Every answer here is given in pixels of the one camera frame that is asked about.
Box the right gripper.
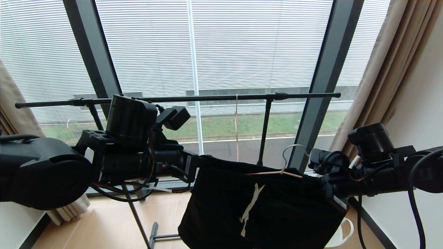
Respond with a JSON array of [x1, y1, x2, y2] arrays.
[[324, 165, 409, 212]]

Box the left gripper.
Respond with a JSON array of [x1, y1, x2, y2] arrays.
[[103, 149, 200, 184]]

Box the pink clothes hanger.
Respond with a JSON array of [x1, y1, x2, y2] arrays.
[[234, 93, 240, 163], [246, 144, 311, 179]]

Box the black shorts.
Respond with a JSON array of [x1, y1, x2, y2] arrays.
[[178, 154, 349, 249]]

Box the white laundry basket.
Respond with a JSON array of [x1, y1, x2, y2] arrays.
[[325, 217, 354, 248]]

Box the black clothes rack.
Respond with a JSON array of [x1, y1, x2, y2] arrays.
[[15, 92, 341, 249]]

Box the window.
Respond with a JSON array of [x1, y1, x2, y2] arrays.
[[0, 0, 391, 194]]

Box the beige curtain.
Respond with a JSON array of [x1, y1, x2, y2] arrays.
[[0, 59, 91, 226], [329, 0, 443, 160]]

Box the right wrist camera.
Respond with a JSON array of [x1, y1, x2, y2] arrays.
[[308, 148, 351, 172]]

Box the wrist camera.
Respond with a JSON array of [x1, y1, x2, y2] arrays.
[[155, 106, 191, 131], [308, 148, 351, 172]]

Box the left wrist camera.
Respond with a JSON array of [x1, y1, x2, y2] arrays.
[[155, 106, 191, 131]]

